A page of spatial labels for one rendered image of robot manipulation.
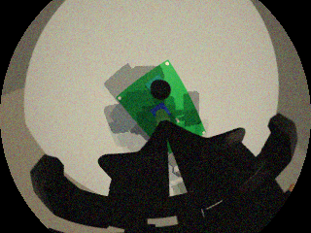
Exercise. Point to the green circuit board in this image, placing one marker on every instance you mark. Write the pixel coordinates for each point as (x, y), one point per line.
(147, 98)

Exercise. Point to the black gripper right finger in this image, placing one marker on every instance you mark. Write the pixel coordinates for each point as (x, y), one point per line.
(190, 150)

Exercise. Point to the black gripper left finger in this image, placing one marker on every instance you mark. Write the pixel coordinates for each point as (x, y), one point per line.
(152, 159)

